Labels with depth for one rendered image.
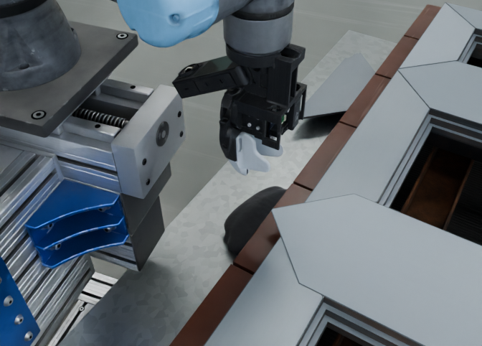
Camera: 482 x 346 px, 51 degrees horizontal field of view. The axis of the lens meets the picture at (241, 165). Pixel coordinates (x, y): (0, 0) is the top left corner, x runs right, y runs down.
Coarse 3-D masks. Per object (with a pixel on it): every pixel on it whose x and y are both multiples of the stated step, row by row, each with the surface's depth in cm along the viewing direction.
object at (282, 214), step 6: (276, 210) 72; (282, 210) 72; (288, 210) 72; (294, 210) 72; (276, 216) 72; (282, 216) 72; (288, 216) 72; (276, 222) 71; (282, 222) 71; (282, 228) 70
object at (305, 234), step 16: (304, 208) 73; (320, 208) 73; (336, 208) 73; (288, 224) 71; (304, 224) 71; (320, 224) 71; (336, 224) 71; (288, 240) 68; (304, 240) 68; (320, 240) 68; (288, 256) 67; (304, 256) 67; (304, 272) 65
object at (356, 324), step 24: (480, 48) 111; (432, 120) 91; (456, 120) 89; (480, 144) 88; (408, 168) 83; (384, 192) 77; (336, 312) 62; (312, 336) 61; (360, 336) 61; (384, 336) 60
